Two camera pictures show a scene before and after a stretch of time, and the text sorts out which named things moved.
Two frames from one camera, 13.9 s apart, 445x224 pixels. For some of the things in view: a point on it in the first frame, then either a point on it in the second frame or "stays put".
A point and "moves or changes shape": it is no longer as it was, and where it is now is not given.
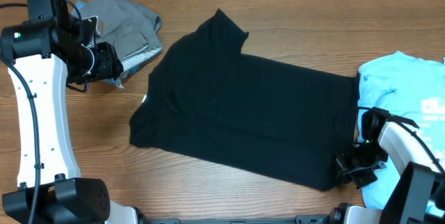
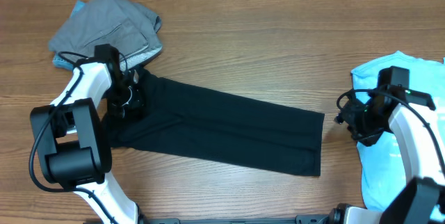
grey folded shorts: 131,27 stays put
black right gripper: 344,170 to 348,115
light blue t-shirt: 412,88 stays put
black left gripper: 108,67 to 119,111
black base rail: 325,219 stays put
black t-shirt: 206,100 moves or changes shape
